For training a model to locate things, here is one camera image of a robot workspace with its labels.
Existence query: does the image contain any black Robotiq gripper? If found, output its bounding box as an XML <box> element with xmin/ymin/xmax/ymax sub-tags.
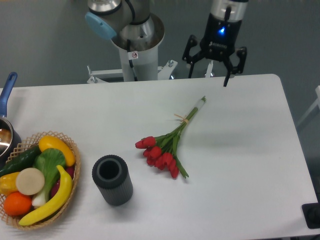
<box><xmin>181</xmin><ymin>11</ymin><xmax>248</xmax><ymax>88</ymax></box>

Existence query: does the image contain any red tulip bouquet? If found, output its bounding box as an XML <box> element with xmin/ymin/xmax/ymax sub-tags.
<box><xmin>135</xmin><ymin>96</ymin><xmax>207</xmax><ymax>179</ymax></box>

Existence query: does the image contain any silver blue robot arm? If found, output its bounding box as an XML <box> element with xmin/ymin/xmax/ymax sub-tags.
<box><xmin>85</xmin><ymin>0</ymin><xmax>248</xmax><ymax>86</ymax></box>

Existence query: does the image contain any white furniture leg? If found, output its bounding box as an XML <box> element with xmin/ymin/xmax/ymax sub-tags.
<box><xmin>296</xmin><ymin>85</ymin><xmax>320</xmax><ymax>131</ymax></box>

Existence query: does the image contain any dark grey ribbed vase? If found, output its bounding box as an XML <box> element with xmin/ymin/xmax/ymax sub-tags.
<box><xmin>91</xmin><ymin>154</ymin><xmax>134</xmax><ymax>206</ymax></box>

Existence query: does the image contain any black device at table edge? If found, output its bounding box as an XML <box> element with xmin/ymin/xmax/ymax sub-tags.
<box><xmin>301</xmin><ymin>202</ymin><xmax>320</xmax><ymax>229</ymax></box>

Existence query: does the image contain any dark red vegetable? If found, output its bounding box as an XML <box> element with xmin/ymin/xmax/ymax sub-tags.
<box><xmin>50</xmin><ymin>166</ymin><xmax>75</xmax><ymax>199</ymax></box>

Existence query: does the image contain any green bok choy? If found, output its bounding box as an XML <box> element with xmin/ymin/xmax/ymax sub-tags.
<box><xmin>32</xmin><ymin>148</ymin><xmax>66</xmax><ymax>208</ymax></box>

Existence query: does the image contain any yellow banana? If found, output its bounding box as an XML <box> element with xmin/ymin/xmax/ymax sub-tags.
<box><xmin>18</xmin><ymin>165</ymin><xmax>73</xmax><ymax>227</ymax></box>

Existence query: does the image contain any green cucumber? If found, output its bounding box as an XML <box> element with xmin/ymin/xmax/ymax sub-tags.
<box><xmin>0</xmin><ymin>145</ymin><xmax>41</xmax><ymax>177</ymax></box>

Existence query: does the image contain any woven wicker basket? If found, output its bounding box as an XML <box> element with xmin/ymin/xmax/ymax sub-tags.
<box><xmin>0</xmin><ymin>130</ymin><xmax>81</xmax><ymax>231</ymax></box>

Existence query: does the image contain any beige round disc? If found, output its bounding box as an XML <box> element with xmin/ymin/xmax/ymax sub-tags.
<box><xmin>15</xmin><ymin>167</ymin><xmax>45</xmax><ymax>196</ymax></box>

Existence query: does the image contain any yellow bell pepper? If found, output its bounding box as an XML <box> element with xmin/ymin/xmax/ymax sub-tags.
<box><xmin>0</xmin><ymin>171</ymin><xmax>20</xmax><ymax>196</ymax></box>

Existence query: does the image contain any orange fruit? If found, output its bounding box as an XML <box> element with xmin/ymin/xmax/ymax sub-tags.
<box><xmin>3</xmin><ymin>191</ymin><xmax>32</xmax><ymax>216</ymax></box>

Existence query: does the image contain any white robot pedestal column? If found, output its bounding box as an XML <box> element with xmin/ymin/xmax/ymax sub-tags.
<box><xmin>118</xmin><ymin>46</ymin><xmax>158</xmax><ymax>82</ymax></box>

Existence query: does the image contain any white metal base frame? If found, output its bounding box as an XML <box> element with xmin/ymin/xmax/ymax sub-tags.
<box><xmin>86</xmin><ymin>57</ymin><xmax>215</xmax><ymax>84</ymax></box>

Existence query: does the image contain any blue handled saucepan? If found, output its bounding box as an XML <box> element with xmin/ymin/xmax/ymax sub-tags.
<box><xmin>0</xmin><ymin>72</ymin><xmax>21</xmax><ymax>169</ymax></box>

